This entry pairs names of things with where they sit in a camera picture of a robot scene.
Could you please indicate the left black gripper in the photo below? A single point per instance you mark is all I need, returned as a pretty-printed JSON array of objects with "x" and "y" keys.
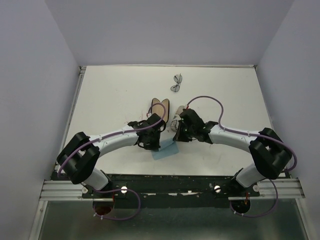
[{"x": 155, "y": 146}]

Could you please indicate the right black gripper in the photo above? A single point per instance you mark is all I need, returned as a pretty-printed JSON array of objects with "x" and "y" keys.
[{"x": 179, "y": 136}]

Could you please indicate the marbled glasses case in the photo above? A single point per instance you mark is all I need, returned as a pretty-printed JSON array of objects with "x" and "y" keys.
[{"x": 174, "y": 125}]

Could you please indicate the blue cleaning cloth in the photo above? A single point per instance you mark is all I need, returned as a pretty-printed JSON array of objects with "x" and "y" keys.
[{"x": 168, "y": 148}]

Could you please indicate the dark wire-frame sunglasses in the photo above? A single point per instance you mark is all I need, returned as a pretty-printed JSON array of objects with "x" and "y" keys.
[{"x": 178, "y": 80}]

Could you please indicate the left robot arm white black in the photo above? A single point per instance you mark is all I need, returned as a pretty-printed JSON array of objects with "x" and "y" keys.
[{"x": 79, "y": 157}]

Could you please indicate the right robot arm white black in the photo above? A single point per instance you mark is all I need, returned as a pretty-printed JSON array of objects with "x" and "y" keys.
[{"x": 269, "y": 155}]

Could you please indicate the black mounting base rail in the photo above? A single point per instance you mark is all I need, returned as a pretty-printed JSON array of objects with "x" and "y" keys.
[{"x": 170, "y": 191}]

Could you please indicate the aluminium frame rail left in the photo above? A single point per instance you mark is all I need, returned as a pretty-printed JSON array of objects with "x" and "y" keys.
[{"x": 68, "y": 130}]

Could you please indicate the aluminium frame rail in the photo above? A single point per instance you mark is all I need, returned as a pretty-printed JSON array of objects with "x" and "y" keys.
[
  {"x": 68, "y": 130},
  {"x": 287, "y": 188}
]

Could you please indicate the aluminium frame rail front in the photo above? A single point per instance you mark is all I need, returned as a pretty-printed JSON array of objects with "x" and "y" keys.
[{"x": 287, "y": 188}]

